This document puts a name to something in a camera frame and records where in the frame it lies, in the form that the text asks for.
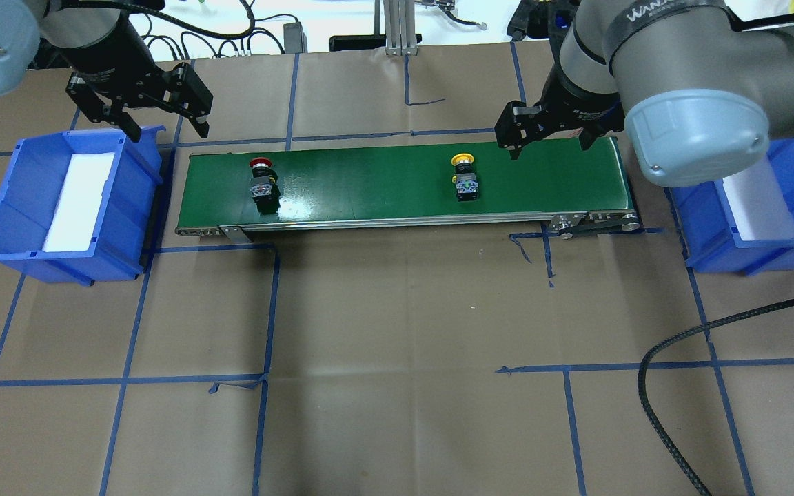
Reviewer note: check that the blue bin left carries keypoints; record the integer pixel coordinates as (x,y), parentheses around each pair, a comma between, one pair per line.
(30,190)

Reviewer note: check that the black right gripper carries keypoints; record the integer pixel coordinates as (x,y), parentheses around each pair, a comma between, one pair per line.
(582,105)

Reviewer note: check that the red push button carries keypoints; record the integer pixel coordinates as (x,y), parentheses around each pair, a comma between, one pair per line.
(264,188)

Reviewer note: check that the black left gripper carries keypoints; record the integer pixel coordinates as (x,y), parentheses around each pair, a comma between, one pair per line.
(109,60)

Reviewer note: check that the yellow push button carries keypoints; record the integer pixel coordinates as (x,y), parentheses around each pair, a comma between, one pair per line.
(465,181)

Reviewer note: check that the blue bin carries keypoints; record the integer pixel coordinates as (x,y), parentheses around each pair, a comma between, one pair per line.
(712,239)
(30,190)

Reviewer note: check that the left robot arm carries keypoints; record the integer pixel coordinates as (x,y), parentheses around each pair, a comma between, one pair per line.
(63,24)

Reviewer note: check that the white foam pad left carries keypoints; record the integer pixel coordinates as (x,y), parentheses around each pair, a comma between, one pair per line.
(79,203)

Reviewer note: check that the aluminium frame post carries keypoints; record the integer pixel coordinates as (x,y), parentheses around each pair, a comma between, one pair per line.
(399,27)

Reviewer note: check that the blue bin right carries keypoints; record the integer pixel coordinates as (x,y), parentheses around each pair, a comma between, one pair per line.
(712,239)

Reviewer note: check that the black power adapter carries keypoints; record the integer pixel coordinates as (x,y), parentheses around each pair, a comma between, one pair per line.
(294,38)

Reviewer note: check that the white foam pad right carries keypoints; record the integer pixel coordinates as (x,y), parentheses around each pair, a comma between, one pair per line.
(757,204)

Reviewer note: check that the white foam pad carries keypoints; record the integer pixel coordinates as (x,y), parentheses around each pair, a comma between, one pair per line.
(757,204)
(79,203)

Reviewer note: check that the green conveyor belt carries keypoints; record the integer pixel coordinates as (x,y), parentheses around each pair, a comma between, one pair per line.
(406,185)

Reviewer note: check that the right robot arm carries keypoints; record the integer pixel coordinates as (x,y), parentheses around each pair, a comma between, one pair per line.
(700,92)

